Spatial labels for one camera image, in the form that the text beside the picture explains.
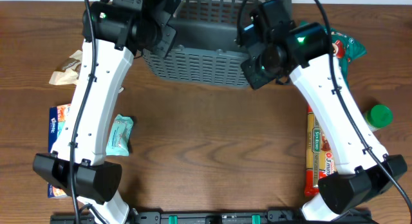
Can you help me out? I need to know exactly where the green instant coffee bag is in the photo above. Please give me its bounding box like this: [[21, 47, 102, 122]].
[[299, 21, 368, 89]]

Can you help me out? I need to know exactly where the beige snack bag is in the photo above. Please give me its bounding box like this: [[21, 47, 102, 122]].
[[49, 50, 82, 86]]

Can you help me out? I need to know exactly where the mint green snack bar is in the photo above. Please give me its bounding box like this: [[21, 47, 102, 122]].
[[106, 115, 134, 156]]

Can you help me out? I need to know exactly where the red yellow spaghetti packet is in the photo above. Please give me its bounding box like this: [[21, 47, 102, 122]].
[[304, 106, 336, 197]]

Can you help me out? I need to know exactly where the green lidded jar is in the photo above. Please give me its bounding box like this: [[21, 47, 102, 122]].
[[363, 104, 393, 132]]

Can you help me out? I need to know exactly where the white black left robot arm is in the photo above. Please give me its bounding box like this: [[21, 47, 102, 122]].
[[33, 0, 183, 223]]

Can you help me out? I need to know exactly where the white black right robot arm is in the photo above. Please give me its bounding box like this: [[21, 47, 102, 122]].
[[236, 0, 407, 223]]

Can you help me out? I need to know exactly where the multicolour tissue pack strip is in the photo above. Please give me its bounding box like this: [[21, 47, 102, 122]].
[[47, 104, 71, 199]]

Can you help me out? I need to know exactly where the grey plastic lattice basket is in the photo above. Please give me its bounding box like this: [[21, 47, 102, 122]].
[[143, 0, 292, 88]]

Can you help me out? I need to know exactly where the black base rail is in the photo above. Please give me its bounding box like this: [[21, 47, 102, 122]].
[[49, 210, 377, 224]]

